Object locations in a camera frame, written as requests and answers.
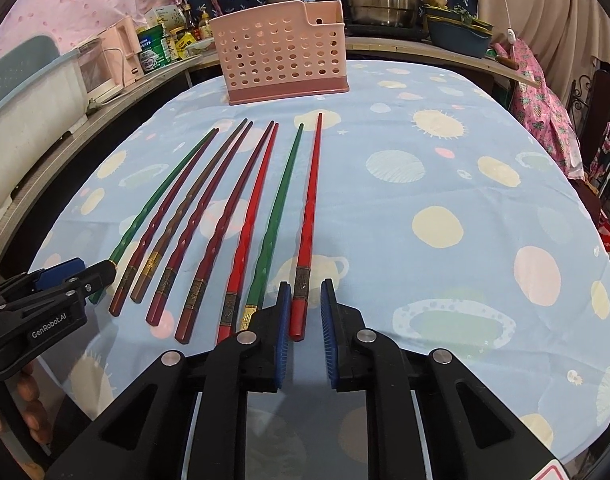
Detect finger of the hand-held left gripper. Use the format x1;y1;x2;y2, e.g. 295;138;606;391
0;258;86;301
45;260;117;306

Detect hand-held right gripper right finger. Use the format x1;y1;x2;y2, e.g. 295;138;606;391
320;277;561;480

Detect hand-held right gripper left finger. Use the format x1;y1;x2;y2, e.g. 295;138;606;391
45;281;292;480

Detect dark red chopstick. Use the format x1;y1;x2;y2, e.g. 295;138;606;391
174;120;277;345
108;130;221;317
145;121;254;325

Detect brown chopstick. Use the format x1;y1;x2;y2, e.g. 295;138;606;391
130;119;249;305

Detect green chopstick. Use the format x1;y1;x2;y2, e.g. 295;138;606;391
237;123;305;333
89;128;220;305

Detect pink perforated utensil basket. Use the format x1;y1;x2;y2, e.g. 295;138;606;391
209;0;351;107

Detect person's left hand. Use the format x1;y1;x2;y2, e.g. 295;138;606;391
0;362;53;446

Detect white plastic tub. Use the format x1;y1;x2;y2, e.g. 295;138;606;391
0;52;93;226

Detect blue planet print tablecloth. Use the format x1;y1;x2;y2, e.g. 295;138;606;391
27;57;610;480

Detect white clear-front appliance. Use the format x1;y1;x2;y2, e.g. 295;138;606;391
79;39;126;107

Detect grey-green chair back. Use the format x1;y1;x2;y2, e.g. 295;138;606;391
0;35;60;116

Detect pink appliance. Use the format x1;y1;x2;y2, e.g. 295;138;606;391
97;15;144;87

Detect green white can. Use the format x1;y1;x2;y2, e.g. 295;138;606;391
136;24;174;72

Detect white food packet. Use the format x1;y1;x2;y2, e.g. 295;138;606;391
145;5;184;32

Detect black stove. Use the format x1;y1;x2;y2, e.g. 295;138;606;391
345;22;428;40

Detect pink floral cloth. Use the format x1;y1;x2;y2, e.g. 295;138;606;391
509;39;586;182

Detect blue basin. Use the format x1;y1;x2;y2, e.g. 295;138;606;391
427;15;492;59

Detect wooden rolling pin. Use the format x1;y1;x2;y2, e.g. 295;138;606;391
490;44;519;69

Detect green vegetables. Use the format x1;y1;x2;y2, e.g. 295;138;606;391
452;4;494;32

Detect black metal chair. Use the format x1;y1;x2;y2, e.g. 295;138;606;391
568;69;610;201

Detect beige curtain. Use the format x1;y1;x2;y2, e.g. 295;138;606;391
478;0;610;111

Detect white cord with switch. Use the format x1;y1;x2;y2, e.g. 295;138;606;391
494;0;519;47

